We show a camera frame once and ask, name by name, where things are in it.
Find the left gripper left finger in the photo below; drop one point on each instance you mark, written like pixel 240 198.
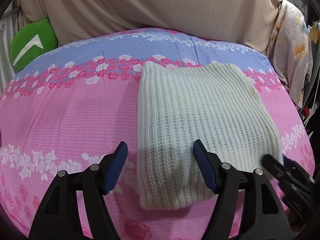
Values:
pixel 57 216

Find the white red black knit sweater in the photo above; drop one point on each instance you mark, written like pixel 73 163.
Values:
pixel 216 104

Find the silver satin curtain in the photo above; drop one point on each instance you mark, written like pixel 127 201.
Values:
pixel 9 28

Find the pink floral bed quilt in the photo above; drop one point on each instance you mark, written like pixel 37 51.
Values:
pixel 73 105

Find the green round cushion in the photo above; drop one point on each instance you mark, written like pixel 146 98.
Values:
pixel 30 42

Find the beige curtain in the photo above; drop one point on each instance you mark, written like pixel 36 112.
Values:
pixel 248 22

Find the floral hanging cloth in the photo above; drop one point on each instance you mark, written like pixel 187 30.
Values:
pixel 290 52

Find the yellow hanging tag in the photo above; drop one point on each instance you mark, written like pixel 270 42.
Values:
pixel 314 34

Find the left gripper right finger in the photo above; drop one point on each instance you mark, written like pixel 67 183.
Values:
pixel 263 216

